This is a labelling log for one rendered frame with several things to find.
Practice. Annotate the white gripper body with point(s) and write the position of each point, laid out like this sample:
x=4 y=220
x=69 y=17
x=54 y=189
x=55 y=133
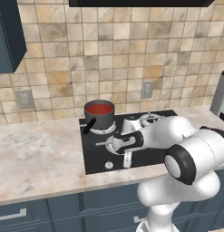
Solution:
x=127 y=159

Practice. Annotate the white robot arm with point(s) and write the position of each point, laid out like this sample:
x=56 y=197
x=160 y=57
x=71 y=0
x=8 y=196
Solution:
x=189 y=151

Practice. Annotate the red marinara sauce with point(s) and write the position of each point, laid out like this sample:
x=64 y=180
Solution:
x=99 y=108

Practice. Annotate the round silver hob knob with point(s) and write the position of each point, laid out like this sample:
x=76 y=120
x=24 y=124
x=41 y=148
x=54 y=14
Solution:
x=109 y=165

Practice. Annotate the black hob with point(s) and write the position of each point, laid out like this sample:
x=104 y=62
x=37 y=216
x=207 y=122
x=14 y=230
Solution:
x=95 y=157

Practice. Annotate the dark blue drawer front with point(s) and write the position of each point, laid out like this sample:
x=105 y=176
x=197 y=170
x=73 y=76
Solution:
x=98 y=222
x=31 y=217
x=95 y=198

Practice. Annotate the dark blue base cupboard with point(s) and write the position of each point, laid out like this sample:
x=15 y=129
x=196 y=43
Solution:
x=216 y=211

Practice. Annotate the grey countertop appliance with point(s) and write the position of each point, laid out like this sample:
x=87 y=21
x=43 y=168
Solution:
x=220 y=96

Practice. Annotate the black range hood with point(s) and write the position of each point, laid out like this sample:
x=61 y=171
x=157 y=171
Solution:
x=140 y=2

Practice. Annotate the grey wall outlet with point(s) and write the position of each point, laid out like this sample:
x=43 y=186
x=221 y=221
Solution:
x=24 y=98
x=147 y=89

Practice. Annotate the dark blue wall cupboard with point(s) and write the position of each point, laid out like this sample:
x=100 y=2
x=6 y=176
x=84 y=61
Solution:
x=7 y=33

